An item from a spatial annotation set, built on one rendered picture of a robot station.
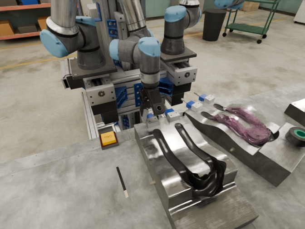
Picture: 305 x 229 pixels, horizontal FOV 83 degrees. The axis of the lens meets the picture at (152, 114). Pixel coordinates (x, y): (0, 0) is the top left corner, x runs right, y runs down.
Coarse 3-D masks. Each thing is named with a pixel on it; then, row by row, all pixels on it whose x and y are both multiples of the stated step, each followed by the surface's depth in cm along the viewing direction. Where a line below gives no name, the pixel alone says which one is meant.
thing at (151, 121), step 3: (147, 114) 83; (150, 114) 83; (147, 117) 82; (150, 117) 82; (153, 117) 80; (156, 117) 80; (147, 120) 78; (150, 120) 78; (153, 120) 78; (156, 120) 78; (147, 123) 79; (150, 123) 77; (153, 123) 78; (156, 123) 78; (150, 126) 78; (153, 126) 79
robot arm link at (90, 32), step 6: (78, 18) 75; (84, 18) 76; (90, 18) 78; (78, 24) 76; (84, 24) 77; (90, 24) 78; (84, 30) 77; (90, 30) 80; (96, 30) 84; (84, 36) 77; (90, 36) 80; (96, 36) 84; (84, 42) 79; (90, 42) 82; (96, 42) 85; (84, 48) 83; (90, 48) 84
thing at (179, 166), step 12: (156, 132) 77; (180, 132) 77; (192, 144) 73; (168, 156) 68; (204, 156) 64; (180, 168) 60; (216, 168) 61; (192, 180) 57; (204, 180) 55; (216, 180) 60; (192, 192) 55; (204, 192) 58; (216, 192) 57
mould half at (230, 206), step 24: (168, 120) 82; (144, 144) 72; (168, 144) 72; (168, 168) 60; (192, 168) 58; (168, 192) 52; (240, 192) 59; (168, 216) 57; (192, 216) 54; (216, 216) 54; (240, 216) 54
